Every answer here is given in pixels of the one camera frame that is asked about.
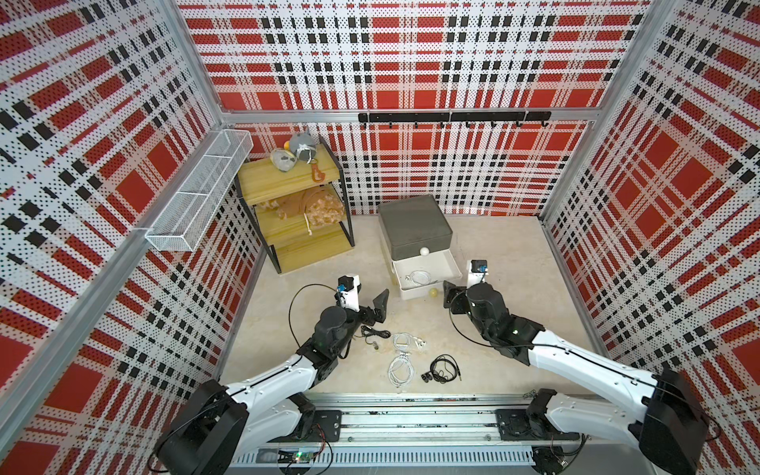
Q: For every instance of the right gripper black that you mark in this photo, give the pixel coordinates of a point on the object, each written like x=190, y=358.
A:
x=457, y=294

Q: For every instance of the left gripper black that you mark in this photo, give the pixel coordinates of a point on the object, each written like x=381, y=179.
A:
x=379, y=310

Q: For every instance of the white drawer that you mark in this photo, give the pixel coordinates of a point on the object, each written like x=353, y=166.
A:
x=441, y=265

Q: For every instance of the white earphones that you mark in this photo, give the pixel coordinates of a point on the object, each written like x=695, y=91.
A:
x=420, y=278
x=401, y=371
x=405, y=342

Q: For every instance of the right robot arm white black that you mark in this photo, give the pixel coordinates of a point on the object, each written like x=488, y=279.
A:
x=657, y=413

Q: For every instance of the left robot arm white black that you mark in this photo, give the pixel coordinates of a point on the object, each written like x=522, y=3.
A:
x=218, y=422

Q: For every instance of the black earphones middle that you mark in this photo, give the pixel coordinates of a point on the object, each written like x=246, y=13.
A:
x=371, y=336

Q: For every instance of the black earphones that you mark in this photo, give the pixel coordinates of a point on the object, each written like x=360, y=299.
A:
x=371, y=336
x=443, y=369

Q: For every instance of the three-drawer storage cabinet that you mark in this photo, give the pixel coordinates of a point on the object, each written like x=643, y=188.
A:
x=416, y=217

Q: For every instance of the black earphones lower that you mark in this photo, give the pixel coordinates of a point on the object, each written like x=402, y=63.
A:
x=443, y=369

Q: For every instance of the tan plush toy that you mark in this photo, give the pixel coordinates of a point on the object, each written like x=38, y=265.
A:
x=316, y=207

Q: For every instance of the wooden three-tier shelf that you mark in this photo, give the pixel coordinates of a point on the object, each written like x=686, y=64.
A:
x=288, y=243

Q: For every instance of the orange small toy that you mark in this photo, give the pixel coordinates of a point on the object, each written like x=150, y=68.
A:
x=317, y=175

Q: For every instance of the white grey cap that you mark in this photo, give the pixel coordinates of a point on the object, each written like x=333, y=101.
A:
x=283, y=160

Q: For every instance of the grey plush toy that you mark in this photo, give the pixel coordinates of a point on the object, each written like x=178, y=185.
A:
x=304, y=147

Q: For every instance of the green circuit board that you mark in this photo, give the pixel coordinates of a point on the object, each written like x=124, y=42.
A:
x=294, y=457

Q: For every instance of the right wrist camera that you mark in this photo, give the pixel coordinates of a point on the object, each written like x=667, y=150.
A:
x=477, y=272

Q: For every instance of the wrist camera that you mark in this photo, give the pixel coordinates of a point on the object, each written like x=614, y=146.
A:
x=347, y=292
x=477, y=272

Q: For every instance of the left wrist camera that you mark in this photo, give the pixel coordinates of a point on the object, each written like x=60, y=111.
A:
x=347, y=292

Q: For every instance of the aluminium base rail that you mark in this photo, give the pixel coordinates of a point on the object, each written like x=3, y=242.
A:
x=409, y=431

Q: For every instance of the black wall hook rail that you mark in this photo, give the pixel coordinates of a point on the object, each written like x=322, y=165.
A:
x=516, y=117

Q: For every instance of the white wire mesh basket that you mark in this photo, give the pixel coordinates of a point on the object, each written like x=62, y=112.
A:
x=183, y=222

